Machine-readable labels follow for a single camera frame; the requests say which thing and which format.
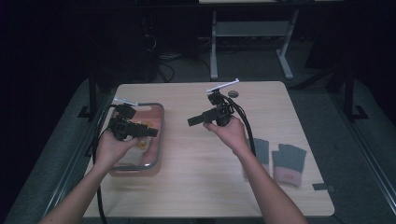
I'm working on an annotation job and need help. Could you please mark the floor cable bundle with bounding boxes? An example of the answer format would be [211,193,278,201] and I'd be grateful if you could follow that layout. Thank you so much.
[157,52,213,82]

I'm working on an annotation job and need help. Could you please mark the pink plastic basket grey rim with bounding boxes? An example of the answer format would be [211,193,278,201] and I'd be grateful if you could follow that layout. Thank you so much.
[107,102,165,177]

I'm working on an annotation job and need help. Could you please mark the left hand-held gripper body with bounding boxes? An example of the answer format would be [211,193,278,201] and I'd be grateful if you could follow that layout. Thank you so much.
[107,96,143,142]

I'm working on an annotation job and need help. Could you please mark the beige fleece glove with bunny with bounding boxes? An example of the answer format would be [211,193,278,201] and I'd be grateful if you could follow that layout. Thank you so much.
[120,138,153,167]
[134,117,157,132]

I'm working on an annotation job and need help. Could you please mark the dark tape piece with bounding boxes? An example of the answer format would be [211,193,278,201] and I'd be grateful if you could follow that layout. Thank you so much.
[312,182,336,191]

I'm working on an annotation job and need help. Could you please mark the person's right hand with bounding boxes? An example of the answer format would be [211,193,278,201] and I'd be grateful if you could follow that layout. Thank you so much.
[203,116,252,158]

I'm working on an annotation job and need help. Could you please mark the white metal desk frame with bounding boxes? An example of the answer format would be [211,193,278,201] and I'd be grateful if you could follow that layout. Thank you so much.
[199,0,345,81]

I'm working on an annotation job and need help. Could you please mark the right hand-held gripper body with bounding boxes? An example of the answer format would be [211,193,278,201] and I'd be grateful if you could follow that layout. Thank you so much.
[204,77,240,127]

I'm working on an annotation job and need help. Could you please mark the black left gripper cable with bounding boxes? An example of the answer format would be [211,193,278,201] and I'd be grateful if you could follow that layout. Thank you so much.
[92,104,125,224]

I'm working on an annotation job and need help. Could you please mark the black metal stand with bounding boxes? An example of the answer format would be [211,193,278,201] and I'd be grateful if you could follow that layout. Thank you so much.
[78,69,98,119]
[344,62,369,122]

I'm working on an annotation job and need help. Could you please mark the person's left hand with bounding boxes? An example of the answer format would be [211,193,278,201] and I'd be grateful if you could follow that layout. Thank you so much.
[94,132,140,172]

